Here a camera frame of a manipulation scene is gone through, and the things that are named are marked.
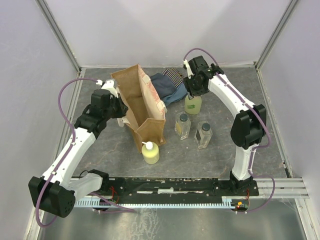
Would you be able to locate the green bottle with pump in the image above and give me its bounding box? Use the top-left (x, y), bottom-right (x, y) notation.
top-left (184, 93), bottom-right (202, 115)

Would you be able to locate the brown canvas bag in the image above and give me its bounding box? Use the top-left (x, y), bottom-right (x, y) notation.
top-left (111, 64), bottom-right (166, 152)

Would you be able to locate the clear bottle yellow label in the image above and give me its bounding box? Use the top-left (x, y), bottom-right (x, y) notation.
top-left (174, 112), bottom-right (191, 140)

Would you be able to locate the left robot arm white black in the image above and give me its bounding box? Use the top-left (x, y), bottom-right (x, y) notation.
top-left (28, 88), bottom-right (128, 218)

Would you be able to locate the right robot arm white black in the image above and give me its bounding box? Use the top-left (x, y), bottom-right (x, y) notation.
top-left (183, 56), bottom-right (267, 196)

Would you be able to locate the light blue folded cloth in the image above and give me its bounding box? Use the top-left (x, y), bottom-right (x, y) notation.
top-left (162, 83), bottom-right (188, 107)

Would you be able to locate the striped folded cloth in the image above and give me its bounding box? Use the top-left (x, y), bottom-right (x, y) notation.
top-left (161, 68), bottom-right (185, 88)

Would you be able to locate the dark blue folded cloth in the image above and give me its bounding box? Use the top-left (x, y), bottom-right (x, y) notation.
top-left (150, 73), bottom-right (177, 100)

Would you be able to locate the clear bottle black label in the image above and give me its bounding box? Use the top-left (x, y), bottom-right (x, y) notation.
top-left (194, 121), bottom-right (213, 149)

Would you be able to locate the yellow bottle white cap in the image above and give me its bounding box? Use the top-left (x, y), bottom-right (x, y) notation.
top-left (141, 141), bottom-right (160, 165)

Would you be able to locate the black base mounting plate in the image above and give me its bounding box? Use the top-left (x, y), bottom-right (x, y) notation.
top-left (97, 177), bottom-right (253, 205)

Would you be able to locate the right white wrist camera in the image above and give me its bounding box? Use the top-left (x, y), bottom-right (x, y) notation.
top-left (183, 59), bottom-right (194, 79)

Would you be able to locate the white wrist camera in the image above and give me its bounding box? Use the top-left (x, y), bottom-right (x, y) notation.
top-left (96, 78), bottom-right (120, 98)
top-left (183, 59), bottom-right (194, 79)

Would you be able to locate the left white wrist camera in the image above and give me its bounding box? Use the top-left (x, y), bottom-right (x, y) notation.
top-left (96, 78), bottom-right (120, 98)

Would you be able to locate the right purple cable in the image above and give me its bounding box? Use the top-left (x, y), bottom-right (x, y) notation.
top-left (183, 48), bottom-right (276, 215)

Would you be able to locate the purple cable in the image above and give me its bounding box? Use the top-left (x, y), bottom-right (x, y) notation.
top-left (183, 48), bottom-right (276, 215)
top-left (34, 77), bottom-right (137, 228)

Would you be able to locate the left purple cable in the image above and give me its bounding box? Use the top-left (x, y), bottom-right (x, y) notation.
top-left (34, 77), bottom-right (137, 228)

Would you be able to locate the white slotted cable duct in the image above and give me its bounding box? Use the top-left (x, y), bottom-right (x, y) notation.
top-left (74, 197), bottom-right (248, 209)

